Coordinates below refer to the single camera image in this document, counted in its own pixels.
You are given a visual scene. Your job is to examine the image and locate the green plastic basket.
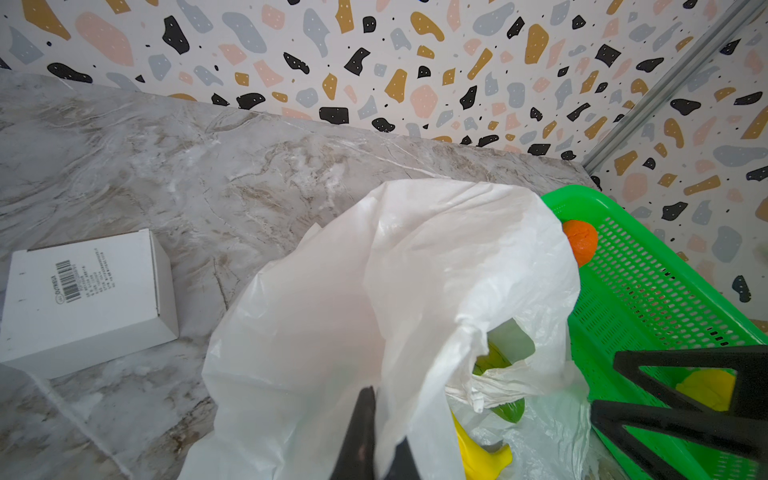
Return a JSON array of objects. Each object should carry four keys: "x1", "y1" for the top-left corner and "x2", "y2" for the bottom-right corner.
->
[{"x1": 543, "y1": 185, "x2": 767, "y2": 479}]

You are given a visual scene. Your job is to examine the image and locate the green guava fruit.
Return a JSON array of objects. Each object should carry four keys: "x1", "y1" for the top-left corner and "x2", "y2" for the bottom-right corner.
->
[{"x1": 472, "y1": 341, "x2": 527, "y2": 424}]

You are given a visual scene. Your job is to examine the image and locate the yellow banana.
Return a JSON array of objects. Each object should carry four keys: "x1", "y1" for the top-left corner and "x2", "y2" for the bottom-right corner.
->
[{"x1": 452, "y1": 415, "x2": 514, "y2": 480}]

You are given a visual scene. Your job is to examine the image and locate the large orange fruit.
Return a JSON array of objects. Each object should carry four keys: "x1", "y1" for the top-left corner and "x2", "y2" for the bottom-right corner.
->
[{"x1": 563, "y1": 220, "x2": 599, "y2": 267}]

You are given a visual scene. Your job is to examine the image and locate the white cardboard box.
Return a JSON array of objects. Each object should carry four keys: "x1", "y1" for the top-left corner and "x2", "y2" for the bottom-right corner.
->
[{"x1": 1, "y1": 229, "x2": 179, "y2": 379}]

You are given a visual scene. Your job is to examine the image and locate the aluminium right corner post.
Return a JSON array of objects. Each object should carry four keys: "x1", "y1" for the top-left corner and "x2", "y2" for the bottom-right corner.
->
[{"x1": 582, "y1": 0, "x2": 767, "y2": 174}]

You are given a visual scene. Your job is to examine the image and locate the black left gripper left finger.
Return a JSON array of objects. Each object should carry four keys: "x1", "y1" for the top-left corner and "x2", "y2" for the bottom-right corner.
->
[{"x1": 330, "y1": 386, "x2": 420, "y2": 480}]

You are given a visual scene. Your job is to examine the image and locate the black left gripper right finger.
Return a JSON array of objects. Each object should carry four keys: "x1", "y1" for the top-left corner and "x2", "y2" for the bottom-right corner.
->
[{"x1": 590, "y1": 345, "x2": 767, "y2": 479}]

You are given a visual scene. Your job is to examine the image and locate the white plastic bag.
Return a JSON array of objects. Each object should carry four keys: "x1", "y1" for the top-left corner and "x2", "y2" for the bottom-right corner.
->
[{"x1": 181, "y1": 179, "x2": 585, "y2": 479}]

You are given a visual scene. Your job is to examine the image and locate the yellow lemon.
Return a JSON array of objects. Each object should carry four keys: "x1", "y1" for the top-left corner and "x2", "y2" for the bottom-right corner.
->
[{"x1": 675, "y1": 369, "x2": 736, "y2": 412}]

